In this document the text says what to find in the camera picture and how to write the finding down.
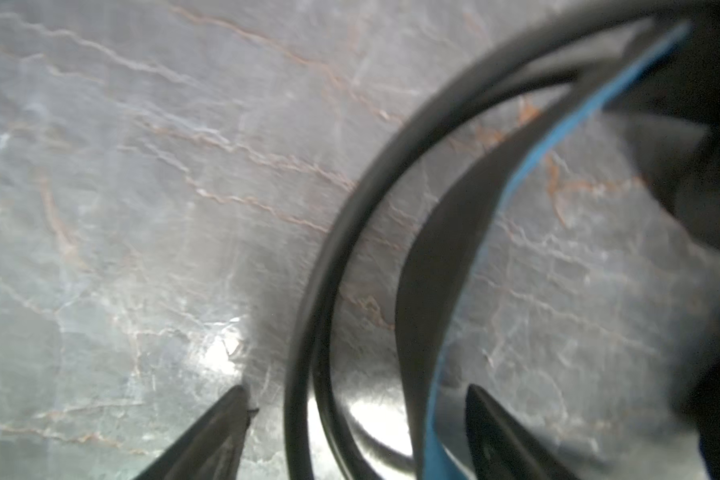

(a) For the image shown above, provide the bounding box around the black blue gaming headset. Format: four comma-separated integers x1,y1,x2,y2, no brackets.
283,1,720,479

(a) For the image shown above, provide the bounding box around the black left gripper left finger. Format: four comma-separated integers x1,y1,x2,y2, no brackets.
135,385,258,480

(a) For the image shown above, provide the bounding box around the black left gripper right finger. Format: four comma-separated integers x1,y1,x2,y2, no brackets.
465,384,577,480

